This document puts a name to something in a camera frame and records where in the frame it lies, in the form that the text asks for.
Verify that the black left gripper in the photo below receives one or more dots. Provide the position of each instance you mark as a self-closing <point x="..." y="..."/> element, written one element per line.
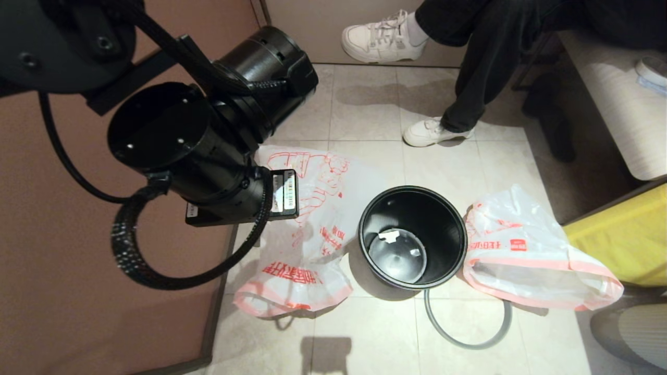
<point x="285" y="200"/>

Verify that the white red plastic bag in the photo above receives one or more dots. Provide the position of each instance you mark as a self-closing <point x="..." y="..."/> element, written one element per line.
<point x="333" y="208"/>

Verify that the used white pink-rimmed trash bag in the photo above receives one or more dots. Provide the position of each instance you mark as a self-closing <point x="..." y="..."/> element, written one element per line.
<point x="521" y="260"/>

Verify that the black round trash bin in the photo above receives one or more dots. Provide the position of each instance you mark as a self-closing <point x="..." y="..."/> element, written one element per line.
<point x="417" y="213"/>

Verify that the yellow plastic bag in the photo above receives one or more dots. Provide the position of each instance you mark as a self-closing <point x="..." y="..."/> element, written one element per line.
<point x="625" y="245"/>

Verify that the white paper scrap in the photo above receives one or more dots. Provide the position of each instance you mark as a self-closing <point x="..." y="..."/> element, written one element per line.
<point x="389" y="237"/>

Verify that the plain white sneaker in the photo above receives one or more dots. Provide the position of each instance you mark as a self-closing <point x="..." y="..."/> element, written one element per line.
<point x="427" y="134"/>

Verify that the white sneaker with grey laces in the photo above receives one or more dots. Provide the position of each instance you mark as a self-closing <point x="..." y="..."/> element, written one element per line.
<point x="383" y="44"/>

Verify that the white sock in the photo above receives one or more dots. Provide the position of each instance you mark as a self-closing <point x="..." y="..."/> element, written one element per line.
<point x="417" y="30"/>

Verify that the black trousers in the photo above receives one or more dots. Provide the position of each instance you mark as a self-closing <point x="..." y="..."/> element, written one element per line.
<point x="495" y="52"/>

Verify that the black bench leg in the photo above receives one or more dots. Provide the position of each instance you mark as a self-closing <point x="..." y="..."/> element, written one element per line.
<point x="552" y="120"/>

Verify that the beige upholstered bench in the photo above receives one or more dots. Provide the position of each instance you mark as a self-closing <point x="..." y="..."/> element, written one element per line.
<point x="625" y="114"/>

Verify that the grey ribbed rounded object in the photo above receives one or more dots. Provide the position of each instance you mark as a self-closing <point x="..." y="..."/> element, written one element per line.
<point x="635" y="333"/>

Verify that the white round object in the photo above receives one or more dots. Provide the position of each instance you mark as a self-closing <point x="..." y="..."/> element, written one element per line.
<point x="651" y="70"/>

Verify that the grey-brown door frame post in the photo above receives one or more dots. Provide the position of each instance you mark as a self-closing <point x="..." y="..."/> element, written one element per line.
<point x="263" y="13"/>

